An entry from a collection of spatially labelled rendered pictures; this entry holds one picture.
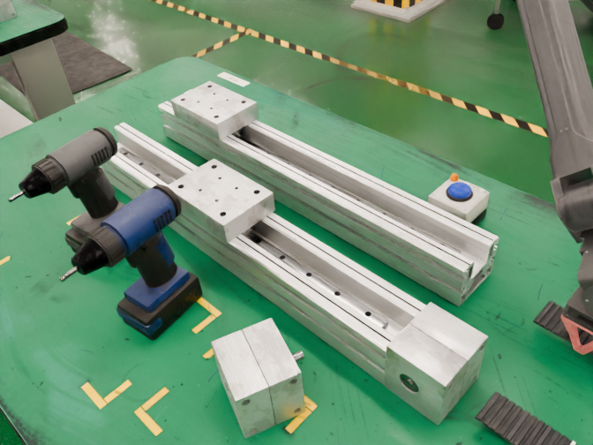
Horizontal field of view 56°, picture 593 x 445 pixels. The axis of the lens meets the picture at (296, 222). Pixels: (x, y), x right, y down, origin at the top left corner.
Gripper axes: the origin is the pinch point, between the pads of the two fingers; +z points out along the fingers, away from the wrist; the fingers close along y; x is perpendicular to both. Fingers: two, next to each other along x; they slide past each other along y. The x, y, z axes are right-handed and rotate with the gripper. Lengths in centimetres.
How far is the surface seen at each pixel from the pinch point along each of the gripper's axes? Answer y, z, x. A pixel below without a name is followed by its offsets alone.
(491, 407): 18.8, 0.0, -4.2
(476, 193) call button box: -14.8, -2.6, -27.5
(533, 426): 17.5, 0.1, 0.9
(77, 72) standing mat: -60, 80, -319
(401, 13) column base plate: -241, 78, -210
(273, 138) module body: -2, -5, -67
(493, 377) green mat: 12.4, 3.3, -7.0
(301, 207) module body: 5, 1, -52
